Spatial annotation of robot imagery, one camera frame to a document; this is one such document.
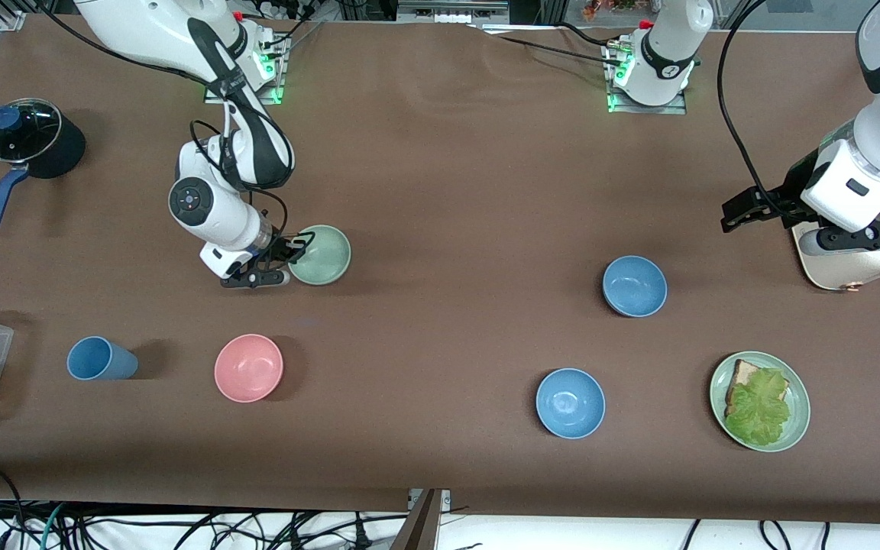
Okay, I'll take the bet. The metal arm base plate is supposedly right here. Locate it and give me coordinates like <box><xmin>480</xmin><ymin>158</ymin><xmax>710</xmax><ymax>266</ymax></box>
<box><xmin>608</xmin><ymin>90</ymin><xmax>688</xmax><ymax>115</ymax></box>
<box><xmin>203</xmin><ymin>76</ymin><xmax>286</xmax><ymax>106</ymax></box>

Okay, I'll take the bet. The dark brown beam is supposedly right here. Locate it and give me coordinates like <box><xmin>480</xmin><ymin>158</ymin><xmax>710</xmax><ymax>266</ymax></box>
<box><xmin>390</xmin><ymin>490</ymin><xmax>442</xmax><ymax>550</ymax></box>

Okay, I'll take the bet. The green bowl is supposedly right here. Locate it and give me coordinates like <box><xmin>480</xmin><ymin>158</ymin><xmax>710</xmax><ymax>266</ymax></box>
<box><xmin>287</xmin><ymin>225</ymin><xmax>352</xmax><ymax>286</ymax></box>

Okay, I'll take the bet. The blue ribbed cup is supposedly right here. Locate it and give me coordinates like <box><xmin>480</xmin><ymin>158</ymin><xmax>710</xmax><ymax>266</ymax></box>
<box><xmin>66</xmin><ymin>336</ymin><xmax>139</xmax><ymax>381</ymax></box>

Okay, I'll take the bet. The green plate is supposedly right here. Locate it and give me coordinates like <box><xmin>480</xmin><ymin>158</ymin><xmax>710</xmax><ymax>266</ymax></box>
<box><xmin>710</xmin><ymin>351</ymin><xmax>811</xmax><ymax>453</ymax></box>

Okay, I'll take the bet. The pink bowl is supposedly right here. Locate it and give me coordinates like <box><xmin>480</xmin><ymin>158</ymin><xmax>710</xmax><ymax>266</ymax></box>
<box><xmin>214</xmin><ymin>334</ymin><xmax>285</xmax><ymax>403</ymax></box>

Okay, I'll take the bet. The light bread slice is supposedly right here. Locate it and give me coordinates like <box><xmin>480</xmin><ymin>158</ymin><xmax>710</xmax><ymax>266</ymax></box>
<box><xmin>725</xmin><ymin>359</ymin><xmax>791</xmax><ymax>407</ymax></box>

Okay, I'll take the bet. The black table cable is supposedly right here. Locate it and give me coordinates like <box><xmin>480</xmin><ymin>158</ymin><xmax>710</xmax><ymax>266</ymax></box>
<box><xmin>260</xmin><ymin>0</ymin><xmax>328</xmax><ymax>56</ymax></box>
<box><xmin>558</xmin><ymin>21</ymin><xmax>615</xmax><ymax>49</ymax></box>
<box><xmin>496</xmin><ymin>36</ymin><xmax>618</xmax><ymax>64</ymax></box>

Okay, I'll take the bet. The grey metal bracket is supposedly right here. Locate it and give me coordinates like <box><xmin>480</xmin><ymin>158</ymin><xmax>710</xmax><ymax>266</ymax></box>
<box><xmin>408</xmin><ymin>489</ymin><xmax>452</xmax><ymax>511</ymax></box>

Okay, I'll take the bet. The black pot blue handle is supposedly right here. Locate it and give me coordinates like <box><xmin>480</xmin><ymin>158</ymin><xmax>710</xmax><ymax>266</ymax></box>
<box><xmin>0</xmin><ymin>103</ymin><xmax>88</xmax><ymax>233</ymax></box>

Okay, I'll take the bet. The cream toaster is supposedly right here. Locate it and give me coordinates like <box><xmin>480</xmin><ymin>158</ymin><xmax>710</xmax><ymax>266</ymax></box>
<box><xmin>791</xmin><ymin>183</ymin><xmax>880</xmax><ymax>292</ymax></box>

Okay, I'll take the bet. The blue bowl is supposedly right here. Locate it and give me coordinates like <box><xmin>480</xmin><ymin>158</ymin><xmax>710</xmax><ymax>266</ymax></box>
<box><xmin>602</xmin><ymin>255</ymin><xmax>668</xmax><ymax>318</ymax></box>
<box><xmin>535</xmin><ymin>367</ymin><xmax>607</xmax><ymax>440</ymax></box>

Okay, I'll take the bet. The teal floor cable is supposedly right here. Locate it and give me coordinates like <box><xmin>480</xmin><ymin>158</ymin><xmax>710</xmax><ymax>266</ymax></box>
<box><xmin>40</xmin><ymin>502</ymin><xmax>68</xmax><ymax>550</ymax></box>

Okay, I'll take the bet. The aluminium frame rail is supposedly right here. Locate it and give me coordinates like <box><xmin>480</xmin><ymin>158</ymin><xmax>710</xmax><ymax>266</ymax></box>
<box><xmin>396</xmin><ymin>0</ymin><xmax>511</xmax><ymax>24</ymax></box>

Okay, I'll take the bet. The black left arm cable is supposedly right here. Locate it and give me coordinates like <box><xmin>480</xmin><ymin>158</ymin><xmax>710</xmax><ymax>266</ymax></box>
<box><xmin>717</xmin><ymin>0</ymin><xmax>792</xmax><ymax>218</ymax></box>

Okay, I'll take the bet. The green lettuce leaf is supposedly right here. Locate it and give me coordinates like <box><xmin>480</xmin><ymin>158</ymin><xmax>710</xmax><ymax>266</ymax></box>
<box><xmin>724</xmin><ymin>368</ymin><xmax>791</xmax><ymax>448</ymax></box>

